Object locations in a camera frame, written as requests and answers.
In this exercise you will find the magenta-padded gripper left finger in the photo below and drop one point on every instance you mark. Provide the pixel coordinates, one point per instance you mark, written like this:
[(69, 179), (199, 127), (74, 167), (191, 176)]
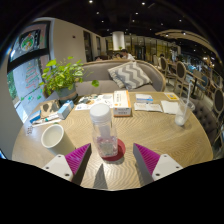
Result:
[(75, 160)]

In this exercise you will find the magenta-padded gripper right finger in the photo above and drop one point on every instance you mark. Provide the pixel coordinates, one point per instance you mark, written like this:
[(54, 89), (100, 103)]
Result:
[(148, 160)]

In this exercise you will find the clear white-capped plastic bottle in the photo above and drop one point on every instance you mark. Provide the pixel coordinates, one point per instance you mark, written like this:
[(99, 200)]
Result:
[(105, 140)]

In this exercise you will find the pale green ceramic mug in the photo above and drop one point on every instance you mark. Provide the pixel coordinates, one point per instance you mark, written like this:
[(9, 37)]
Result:
[(60, 145)]

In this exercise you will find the flat round red coaster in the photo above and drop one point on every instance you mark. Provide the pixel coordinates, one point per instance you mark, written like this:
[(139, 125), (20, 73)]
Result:
[(120, 151)]

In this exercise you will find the blue tissue pack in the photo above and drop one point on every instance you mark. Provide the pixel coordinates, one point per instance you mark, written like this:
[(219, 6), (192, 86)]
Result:
[(65, 110)]

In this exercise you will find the white paper sheet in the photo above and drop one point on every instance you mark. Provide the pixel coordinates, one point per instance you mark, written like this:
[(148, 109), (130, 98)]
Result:
[(148, 107)]

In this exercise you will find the clear plastic cup with straw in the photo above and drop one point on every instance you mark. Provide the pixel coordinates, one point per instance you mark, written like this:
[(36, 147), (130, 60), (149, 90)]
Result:
[(181, 116)]

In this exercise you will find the white paper napkin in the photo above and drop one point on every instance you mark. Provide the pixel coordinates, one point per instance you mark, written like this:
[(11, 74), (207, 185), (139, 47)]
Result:
[(169, 107)]

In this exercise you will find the white and orange tissue box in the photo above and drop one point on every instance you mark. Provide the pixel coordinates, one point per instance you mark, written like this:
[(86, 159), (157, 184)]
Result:
[(121, 104)]

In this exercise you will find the blue and white booklet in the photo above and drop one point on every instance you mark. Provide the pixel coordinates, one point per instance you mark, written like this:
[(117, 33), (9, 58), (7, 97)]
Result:
[(144, 98)]

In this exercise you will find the yellow card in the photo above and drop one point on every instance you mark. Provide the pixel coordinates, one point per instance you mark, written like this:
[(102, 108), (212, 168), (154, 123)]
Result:
[(172, 96)]

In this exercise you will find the grey tufted armchair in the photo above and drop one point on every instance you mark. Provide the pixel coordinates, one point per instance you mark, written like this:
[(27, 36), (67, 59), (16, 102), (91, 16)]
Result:
[(206, 116)]

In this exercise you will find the green potted plant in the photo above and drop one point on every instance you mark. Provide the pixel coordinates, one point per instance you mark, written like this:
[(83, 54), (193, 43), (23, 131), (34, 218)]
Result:
[(63, 75)]

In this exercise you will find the grey white chevron cushion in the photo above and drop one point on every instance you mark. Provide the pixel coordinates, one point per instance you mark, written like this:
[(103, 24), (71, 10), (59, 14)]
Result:
[(131, 75)]

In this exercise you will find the grey curved sofa bench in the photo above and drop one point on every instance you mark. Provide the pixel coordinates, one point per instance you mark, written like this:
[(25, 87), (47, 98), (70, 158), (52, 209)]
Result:
[(96, 71)]

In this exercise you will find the person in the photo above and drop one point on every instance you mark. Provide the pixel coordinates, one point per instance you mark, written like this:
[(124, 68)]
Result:
[(126, 55)]

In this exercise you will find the colourful window poster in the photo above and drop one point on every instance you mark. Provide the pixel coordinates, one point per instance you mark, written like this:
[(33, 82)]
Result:
[(28, 41)]

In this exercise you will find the group of ceiling lights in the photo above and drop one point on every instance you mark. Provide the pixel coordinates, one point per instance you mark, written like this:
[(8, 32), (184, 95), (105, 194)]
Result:
[(143, 3)]

